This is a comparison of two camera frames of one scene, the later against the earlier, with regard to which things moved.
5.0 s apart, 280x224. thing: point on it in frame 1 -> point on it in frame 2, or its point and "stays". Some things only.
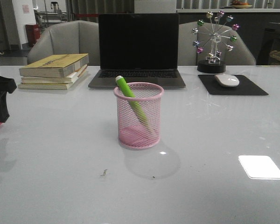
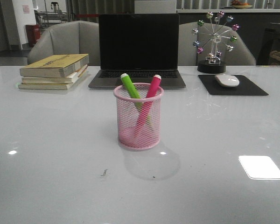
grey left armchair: [73, 37] stays
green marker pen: [130, 96] -> [136, 96]
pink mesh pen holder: [139, 119] stays
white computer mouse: [227, 80] stays
